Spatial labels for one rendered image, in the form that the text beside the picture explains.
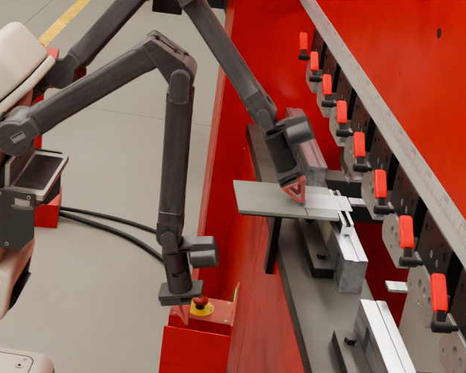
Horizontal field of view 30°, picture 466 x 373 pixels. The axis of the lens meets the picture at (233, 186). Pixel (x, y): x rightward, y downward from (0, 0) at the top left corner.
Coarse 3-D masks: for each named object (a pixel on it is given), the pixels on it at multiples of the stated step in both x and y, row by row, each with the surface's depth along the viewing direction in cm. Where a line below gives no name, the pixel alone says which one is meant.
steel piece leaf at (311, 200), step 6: (306, 198) 233; (312, 198) 233; (318, 198) 234; (324, 198) 234; (330, 198) 235; (336, 198) 235; (306, 204) 229; (312, 204) 230; (318, 204) 230; (324, 204) 231; (330, 204) 231; (336, 204) 232
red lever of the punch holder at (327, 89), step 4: (324, 76) 229; (328, 76) 229; (324, 80) 229; (328, 80) 229; (324, 84) 228; (328, 84) 228; (324, 88) 228; (328, 88) 227; (324, 92) 227; (328, 92) 227; (328, 96) 227; (324, 100) 226; (328, 100) 226; (324, 104) 226; (328, 104) 226; (332, 104) 226; (336, 104) 226
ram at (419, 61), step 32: (320, 0) 260; (352, 0) 222; (384, 0) 194; (416, 0) 172; (448, 0) 154; (320, 32) 256; (352, 32) 219; (384, 32) 192; (416, 32) 170; (448, 32) 153; (384, 64) 190; (416, 64) 168; (448, 64) 152; (384, 96) 188; (416, 96) 167; (448, 96) 150; (384, 128) 186; (416, 128) 165; (448, 128) 149; (448, 160) 148; (448, 192) 147; (448, 224) 146
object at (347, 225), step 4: (336, 192) 240; (344, 212) 230; (340, 216) 226; (344, 216) 229; (348, 216) 227; (340, 220) 225; (344, 220) 225; (348, 220) 225; (340, 224) 224; (344, 224) 223; (348, 224) 225; (352, 224) 223; (340, 228) 224; (344, 228) 223; (348, 228) 223; (352, 228) 223; (340, 232) 224; (344, 232) 224; (348, 232) 224
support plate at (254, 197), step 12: (240, 192) 231; (252, 192) 232; (264, 192) 233; (276, 192) 234; (312, 192) 237; (324, 192) 238; (240, 204) 225; (252, 204) 226; (264, 204) 226; (276, 204) 227; (288, 204) 228; (300, 204) 229; (288, 216) 224; (300, 216) 224; (312, 216) 224; (324, 216) 225; (336, 216) 226
